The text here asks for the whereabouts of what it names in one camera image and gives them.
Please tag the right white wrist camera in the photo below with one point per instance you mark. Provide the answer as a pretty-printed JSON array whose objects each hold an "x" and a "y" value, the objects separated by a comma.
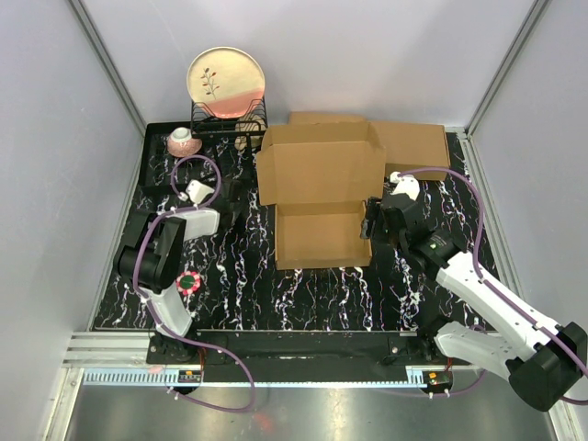
[{"x": 406, "y": 185}]

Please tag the pink green flower coaster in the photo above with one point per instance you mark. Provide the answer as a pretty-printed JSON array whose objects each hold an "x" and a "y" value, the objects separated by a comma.
[{"x": 188, "y": 283}]

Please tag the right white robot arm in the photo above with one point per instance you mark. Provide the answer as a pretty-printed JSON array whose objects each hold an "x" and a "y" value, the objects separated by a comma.
[{"x": 540, "y": 358}]

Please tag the cardboard box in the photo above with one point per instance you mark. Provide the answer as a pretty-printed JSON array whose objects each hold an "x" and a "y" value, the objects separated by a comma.
[
  {"x": 412, "y": 146},
  {"x": 300, "y": 117},
  {"x": 318, "y": 178}
]

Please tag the cream ceramic mug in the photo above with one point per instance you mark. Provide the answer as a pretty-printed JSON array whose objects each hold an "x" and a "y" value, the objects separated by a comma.
[{"x": 251, "y": 129}]

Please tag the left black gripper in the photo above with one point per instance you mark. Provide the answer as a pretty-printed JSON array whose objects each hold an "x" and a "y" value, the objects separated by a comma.
[{"x": 237, "y": 209}]

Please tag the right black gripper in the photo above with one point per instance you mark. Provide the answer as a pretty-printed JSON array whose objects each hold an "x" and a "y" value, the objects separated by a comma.
[{"x": 373, "y": 210}]

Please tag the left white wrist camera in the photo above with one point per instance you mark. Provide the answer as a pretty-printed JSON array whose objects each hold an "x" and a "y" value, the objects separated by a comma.
[{"x": 196, "y": 192}]

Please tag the black wire tray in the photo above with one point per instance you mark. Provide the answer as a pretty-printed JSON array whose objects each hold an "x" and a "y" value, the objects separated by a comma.
[{"x": 157, "y": 163}]

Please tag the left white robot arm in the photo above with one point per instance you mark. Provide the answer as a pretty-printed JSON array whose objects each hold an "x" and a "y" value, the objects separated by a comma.
[{"x": 150, "y": 251}]

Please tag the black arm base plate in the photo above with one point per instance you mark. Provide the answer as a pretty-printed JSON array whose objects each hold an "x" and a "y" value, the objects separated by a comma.
[{"x": 387, "y": 348}]

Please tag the pink patterned bowl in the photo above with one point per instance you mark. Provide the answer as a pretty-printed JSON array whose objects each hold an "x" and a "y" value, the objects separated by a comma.
[{"x": 181, "y": 143}]

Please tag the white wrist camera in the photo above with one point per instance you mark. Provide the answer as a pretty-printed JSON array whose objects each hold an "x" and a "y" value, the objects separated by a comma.
[
  {"x": 406, "y": 185},
  {"x": 196, "y": 192}
]

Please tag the black wire plate rack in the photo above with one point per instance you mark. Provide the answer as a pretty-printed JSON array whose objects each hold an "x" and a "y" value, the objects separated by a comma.
[{"x": 205, "y": 126}]

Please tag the cream pink floral plate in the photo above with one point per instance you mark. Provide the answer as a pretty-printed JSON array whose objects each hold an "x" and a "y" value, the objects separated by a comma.
[{"x": 226, "y": 82}]

